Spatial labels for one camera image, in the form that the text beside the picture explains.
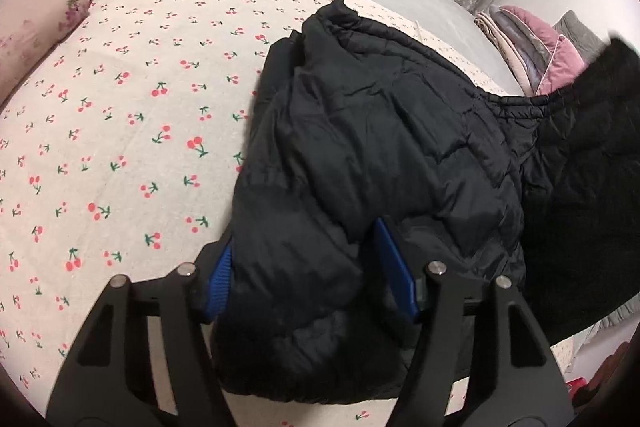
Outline pink floral folded quilt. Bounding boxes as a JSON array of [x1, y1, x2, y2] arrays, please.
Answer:
[[0, 0, 92, 102]]

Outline pink velvet pillow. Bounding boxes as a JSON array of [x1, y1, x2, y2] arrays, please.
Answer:
[[500, 5, 587, 96]]

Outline folded grey pink blankets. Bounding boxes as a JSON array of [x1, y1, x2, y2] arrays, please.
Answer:
[[474, 5, 551, 96]]

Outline cherry print bed sheet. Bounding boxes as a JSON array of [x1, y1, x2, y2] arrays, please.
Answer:
[[0, 0, 591, 427]]

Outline black puffer down jacket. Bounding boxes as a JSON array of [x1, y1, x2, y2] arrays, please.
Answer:
[[213, 0, 639, 403]]

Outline grey quilted pillow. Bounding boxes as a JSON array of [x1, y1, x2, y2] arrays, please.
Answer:
[[553, 10, 606, 63]]

